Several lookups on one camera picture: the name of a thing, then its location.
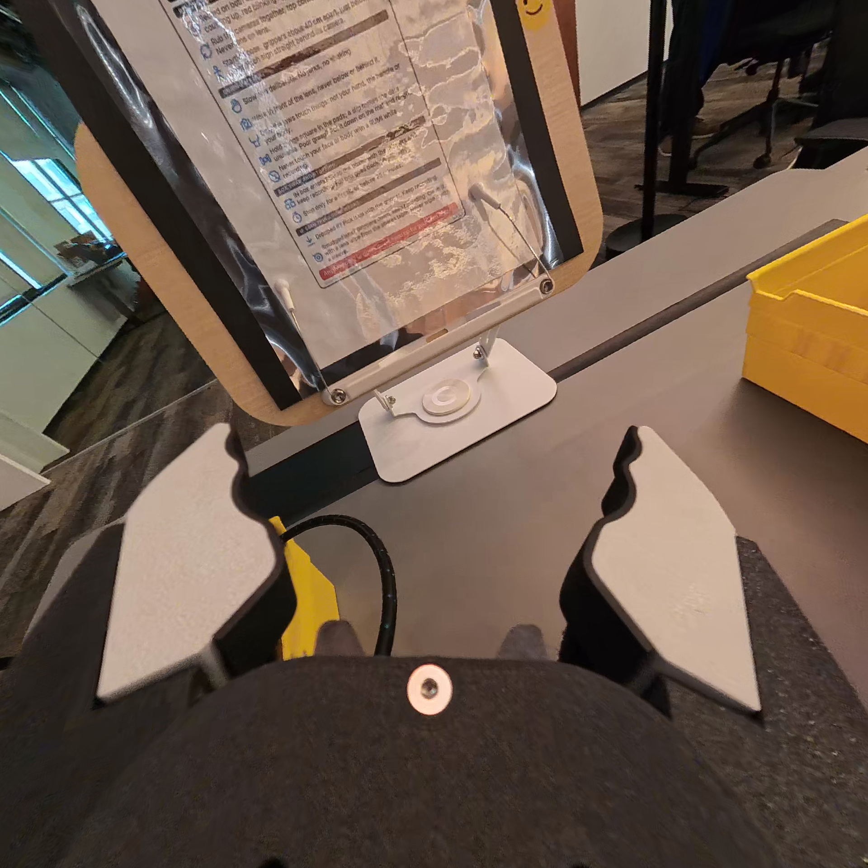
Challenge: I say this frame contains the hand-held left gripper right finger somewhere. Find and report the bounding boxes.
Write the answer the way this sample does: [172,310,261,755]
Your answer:
[559,425,764,718]

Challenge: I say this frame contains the braided HDMI cable green plugs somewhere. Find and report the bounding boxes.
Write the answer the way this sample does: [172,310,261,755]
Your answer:
[279,514,398,657]

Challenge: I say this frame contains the instruction sheet on stand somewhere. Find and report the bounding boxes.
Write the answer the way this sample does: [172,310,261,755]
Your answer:
[14,0,604,429]

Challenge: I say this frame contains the yellow plastic object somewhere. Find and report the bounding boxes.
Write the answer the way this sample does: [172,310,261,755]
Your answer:
[268,515,340,663]

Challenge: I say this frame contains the yellow plastic bin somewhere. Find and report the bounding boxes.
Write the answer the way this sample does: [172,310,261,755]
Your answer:
[742,214,868,446]

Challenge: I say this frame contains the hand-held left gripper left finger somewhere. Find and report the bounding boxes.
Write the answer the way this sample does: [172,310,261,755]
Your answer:
[95,422,299,706]

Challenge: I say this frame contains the clear sleeved instruction sheet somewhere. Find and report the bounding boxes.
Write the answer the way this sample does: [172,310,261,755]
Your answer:
[88,0,565,402]

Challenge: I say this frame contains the black office chair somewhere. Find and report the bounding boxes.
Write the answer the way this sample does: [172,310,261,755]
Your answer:
[705,0,868,172]

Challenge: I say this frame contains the black pole with round base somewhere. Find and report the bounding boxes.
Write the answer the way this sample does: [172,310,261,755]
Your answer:
[605,0,690,263]

